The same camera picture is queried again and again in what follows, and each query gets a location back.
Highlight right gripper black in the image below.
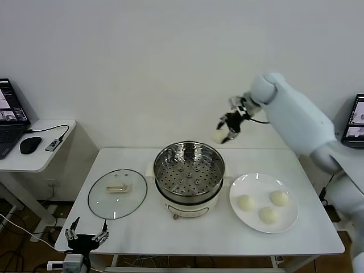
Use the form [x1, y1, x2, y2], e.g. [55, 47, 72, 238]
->
[217, 109, 249, 143]

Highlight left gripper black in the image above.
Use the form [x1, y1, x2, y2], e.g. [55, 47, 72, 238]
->
[64, 217, 110, 254]

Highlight white steamed baozi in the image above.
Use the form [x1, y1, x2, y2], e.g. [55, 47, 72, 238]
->
[258, 206, 280, 225]
[212, 129, 229, 144]
[269, 189, 290, 207]
[237, 195, 256, 213]

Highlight round glass pot lid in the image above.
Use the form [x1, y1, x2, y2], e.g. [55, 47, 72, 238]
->
[87, 169, 148, 220]

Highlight stainless steel steamer basket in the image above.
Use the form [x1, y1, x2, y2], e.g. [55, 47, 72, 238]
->
[145, 140, 233, 200]

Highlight round white plate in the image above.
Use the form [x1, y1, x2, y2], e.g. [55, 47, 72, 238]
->
[229, 173, 299, 234]

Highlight white side table with mouse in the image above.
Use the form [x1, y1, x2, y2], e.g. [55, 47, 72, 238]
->
[0, 118, 100, 242]

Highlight small grey usb dongle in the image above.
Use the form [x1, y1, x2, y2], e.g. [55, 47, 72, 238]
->
[45, 138, 64, 152]

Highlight black computer mouse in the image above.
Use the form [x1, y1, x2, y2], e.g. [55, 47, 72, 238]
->
[19, 136, 43, 155]

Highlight black laptop with pale screen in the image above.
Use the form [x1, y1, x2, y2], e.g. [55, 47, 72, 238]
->
[340, 93, 364, 148]

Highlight black laptop with dark screen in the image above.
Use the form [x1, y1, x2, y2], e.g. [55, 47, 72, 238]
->
[0, 78, 31, 160]

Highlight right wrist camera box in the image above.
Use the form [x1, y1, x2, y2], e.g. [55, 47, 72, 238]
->
[228, 96, 243, 111]

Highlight white floor cable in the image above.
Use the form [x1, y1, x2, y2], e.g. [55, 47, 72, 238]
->
[0, 213, 75, 258]

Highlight thin white cable bundle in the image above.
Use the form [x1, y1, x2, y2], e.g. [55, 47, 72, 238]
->
[122, 255, 171, 265]

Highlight black floor cables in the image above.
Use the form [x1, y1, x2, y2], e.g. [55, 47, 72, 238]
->
[0, 210, 32, 273]

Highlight white main table frame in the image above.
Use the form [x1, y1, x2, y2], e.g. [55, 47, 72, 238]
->
[105, 254, 322, 273]

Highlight black dongle cable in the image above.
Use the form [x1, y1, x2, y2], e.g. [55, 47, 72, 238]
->
[26, 124, 71, 142]

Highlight black laptop power cable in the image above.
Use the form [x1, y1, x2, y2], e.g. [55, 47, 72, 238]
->
[318, 172, 335, 205]

